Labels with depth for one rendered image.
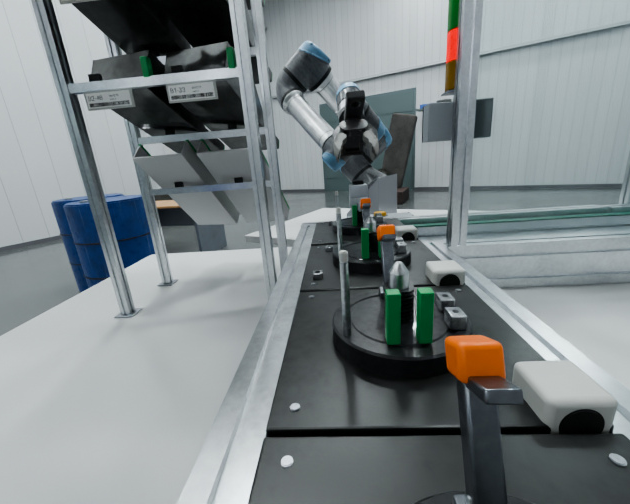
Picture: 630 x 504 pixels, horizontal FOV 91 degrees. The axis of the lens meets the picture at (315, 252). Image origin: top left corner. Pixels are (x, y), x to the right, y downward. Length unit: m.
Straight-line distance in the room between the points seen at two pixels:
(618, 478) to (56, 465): 0.49
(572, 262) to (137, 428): 0.81
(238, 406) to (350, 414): 0.10
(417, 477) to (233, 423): 0.14
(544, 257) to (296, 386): 0.62
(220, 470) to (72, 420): 0.31
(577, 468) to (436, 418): 0.08
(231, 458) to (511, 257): 0.64
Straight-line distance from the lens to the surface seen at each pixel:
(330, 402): 0.27
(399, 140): 8.11
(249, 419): 0.29
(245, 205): 0.88
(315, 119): 1.16
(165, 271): 0.91
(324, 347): 0.33
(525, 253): 0.78
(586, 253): 0.84
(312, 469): 0.24
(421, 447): 0.25
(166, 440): 0.45
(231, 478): 0.26
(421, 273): 0.51
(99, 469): 0.46
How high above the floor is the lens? 1.16
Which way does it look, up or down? 17 degrees down
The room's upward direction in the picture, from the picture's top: 4 degrees counter-clockwise
